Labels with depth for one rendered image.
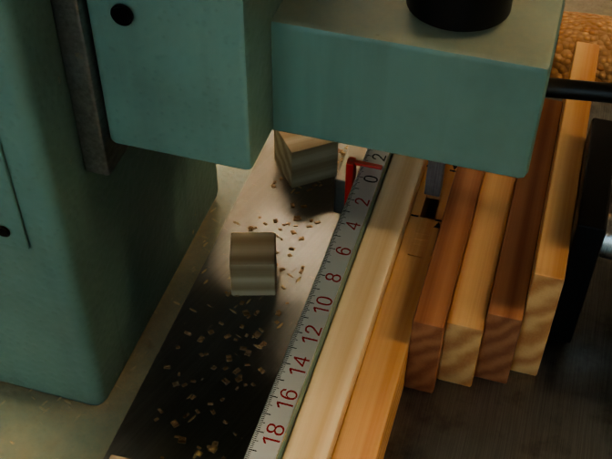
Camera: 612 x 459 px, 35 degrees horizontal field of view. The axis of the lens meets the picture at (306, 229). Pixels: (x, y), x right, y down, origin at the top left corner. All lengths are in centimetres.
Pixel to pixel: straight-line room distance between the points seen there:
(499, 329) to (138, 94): 22
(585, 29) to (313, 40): 33
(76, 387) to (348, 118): 26
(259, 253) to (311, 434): 26
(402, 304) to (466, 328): 4
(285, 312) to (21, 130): 28
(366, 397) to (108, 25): 22
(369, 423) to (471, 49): 18
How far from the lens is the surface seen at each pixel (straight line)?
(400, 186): 56
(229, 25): 44
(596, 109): 73
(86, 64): 49
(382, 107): 49
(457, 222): 54
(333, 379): 47
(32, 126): 48
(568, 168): 55
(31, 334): 61
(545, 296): 50
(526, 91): 47
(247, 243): 69
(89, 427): 65
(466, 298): 51
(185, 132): 49
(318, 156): 77
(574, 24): 77
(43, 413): 66
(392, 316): 51
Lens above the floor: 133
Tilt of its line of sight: 45 degrees down
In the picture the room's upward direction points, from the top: straight up
